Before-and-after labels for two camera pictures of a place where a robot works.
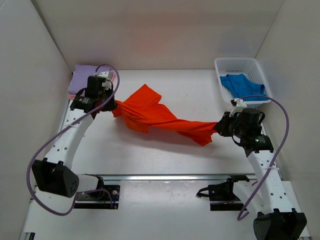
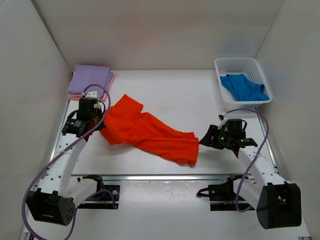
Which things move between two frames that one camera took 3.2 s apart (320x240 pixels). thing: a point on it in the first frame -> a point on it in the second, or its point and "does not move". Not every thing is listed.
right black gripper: [222, 125] -> [212, 133]
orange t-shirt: [142, 109] -> [124, 125]
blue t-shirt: [238, 84] does not move
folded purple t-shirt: [79, 80] does not move
